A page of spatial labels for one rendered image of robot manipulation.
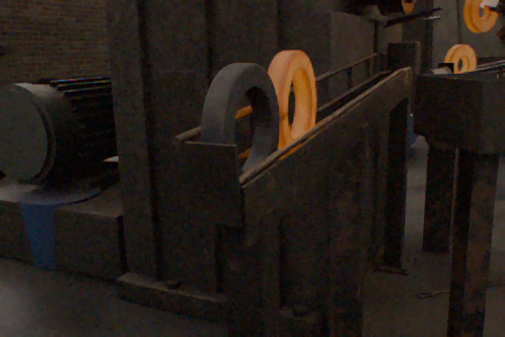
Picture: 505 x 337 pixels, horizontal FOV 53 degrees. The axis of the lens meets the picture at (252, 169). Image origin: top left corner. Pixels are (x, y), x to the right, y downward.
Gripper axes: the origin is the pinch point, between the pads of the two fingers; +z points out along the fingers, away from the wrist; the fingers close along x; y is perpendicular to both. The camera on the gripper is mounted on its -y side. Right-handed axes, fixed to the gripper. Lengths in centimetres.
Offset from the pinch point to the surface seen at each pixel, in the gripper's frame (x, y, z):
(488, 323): 48, -76, -72
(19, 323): 166, -97, -4
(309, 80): 119, -4, -61
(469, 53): -2.7, -18.5, 0.7
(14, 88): 156, -48, 66
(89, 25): -27, -188, 766
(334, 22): 92, -1, -30
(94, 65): -29, -252, 749
